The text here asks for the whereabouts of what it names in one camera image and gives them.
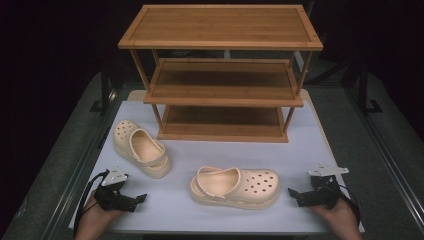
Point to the black metal stand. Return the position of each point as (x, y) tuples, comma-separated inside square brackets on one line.
[(104, 90), (365, 90)]

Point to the metal frame rail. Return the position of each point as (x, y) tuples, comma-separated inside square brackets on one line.
[(390, 163), (78, 173)]

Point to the person's right hand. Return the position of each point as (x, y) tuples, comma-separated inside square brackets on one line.
[(338, 220)]

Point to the white table mat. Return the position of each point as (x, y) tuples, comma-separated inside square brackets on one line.
[(216, 156)]

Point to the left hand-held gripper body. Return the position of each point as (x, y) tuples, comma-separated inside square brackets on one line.
[(111, 198)]

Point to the person's left hand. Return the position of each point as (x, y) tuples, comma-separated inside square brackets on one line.
[(95, 221)]

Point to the wooden three-tier shoe rack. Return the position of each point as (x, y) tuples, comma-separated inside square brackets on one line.
[(220, 26)]

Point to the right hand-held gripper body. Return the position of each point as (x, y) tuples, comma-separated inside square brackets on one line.
[(325, 193)]

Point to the beige clog shoe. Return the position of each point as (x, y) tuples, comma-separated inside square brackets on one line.
[(256, 186), (146, 150)]

